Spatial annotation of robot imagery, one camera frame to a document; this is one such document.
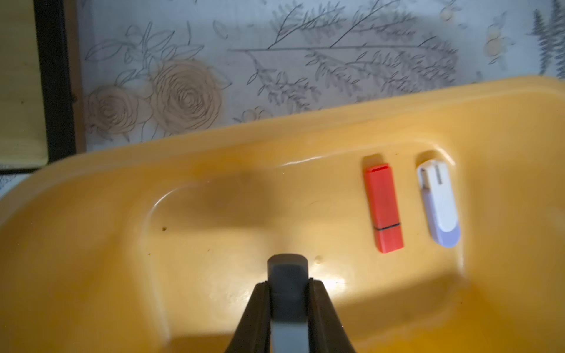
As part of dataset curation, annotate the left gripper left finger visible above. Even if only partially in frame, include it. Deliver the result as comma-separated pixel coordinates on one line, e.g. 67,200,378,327
225,282,271,353

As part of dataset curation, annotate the red usb flash drive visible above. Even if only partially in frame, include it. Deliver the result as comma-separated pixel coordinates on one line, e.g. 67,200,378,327
363,163,404,254

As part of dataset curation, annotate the wooden shelf with black frame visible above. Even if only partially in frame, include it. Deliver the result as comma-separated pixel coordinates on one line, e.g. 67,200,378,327
1,1,86,176

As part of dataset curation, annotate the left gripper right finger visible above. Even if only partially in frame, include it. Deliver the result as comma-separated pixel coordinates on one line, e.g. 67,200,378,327
307,278,355,352

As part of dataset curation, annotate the white purple usb flash drive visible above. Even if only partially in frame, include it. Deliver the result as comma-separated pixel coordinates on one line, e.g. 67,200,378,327
417,160,461,249

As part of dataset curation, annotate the yellow plastic storage box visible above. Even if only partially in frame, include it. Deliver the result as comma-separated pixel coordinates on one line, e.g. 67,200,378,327
1,76,564,352

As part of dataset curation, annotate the grey usb flash drive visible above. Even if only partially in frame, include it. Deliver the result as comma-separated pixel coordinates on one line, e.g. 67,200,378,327
268,254,310,352

